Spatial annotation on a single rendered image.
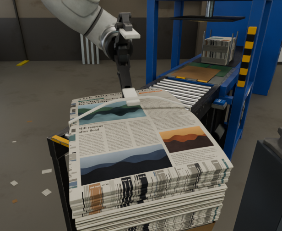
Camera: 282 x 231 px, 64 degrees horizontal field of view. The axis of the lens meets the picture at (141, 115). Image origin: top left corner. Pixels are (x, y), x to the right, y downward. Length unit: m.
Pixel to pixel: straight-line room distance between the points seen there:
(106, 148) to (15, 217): 1.67
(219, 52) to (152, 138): 2.38
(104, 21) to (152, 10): 1.52
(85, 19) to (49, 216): 1.56
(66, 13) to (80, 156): 0.43
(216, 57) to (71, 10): 2.26
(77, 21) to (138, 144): 0.42
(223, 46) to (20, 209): 2.48
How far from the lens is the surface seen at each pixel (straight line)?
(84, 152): 0.44
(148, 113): 0.54
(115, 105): 0.59
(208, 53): 2.82
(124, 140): 0.45
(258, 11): 1.96
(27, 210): 2.08
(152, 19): 2.23
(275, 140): 0.87
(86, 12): 0.71
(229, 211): 2.00
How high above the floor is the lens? 1.42
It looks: 26 degrees down
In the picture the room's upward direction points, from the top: straight up
